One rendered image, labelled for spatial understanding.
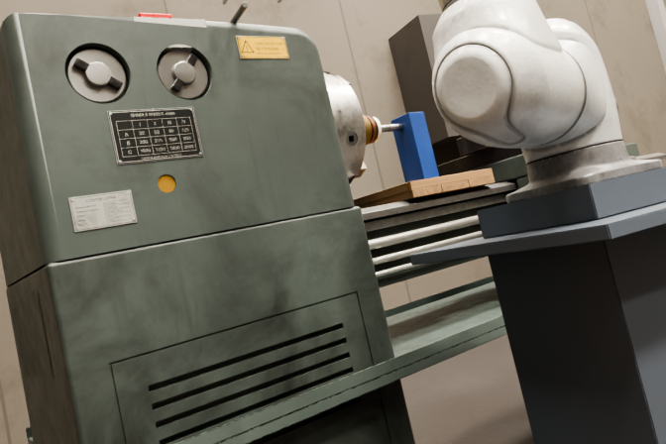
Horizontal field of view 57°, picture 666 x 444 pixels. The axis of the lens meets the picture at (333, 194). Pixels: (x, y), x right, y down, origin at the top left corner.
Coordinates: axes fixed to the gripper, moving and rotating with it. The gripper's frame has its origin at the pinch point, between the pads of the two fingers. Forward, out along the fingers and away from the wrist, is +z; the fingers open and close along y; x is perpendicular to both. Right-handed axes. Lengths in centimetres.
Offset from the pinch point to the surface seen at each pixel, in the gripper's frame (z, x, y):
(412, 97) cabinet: -27, 214, 190
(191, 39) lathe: 18.3, -21.7, -22.7
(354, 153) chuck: 40.3, -2.2, 15.5
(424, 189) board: 52, -4, 31
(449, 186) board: 52, -3, 39
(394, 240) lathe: 62, -5, 19
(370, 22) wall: -88, 226, 179
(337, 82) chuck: 22.8, -1.6, 15.7
